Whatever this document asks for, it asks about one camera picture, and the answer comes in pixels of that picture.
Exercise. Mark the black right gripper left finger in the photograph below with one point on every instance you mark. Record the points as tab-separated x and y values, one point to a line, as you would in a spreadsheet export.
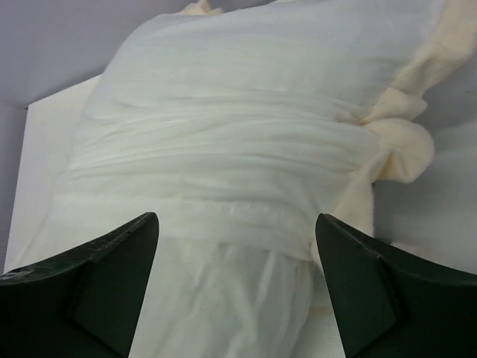
84	302

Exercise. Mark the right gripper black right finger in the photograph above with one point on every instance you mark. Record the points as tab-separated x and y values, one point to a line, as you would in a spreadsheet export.
390	303

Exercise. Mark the white pillow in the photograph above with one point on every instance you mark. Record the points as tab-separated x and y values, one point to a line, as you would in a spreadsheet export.
218	287

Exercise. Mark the grey and cream pillowcase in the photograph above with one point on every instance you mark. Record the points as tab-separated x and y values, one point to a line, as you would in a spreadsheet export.
244	127

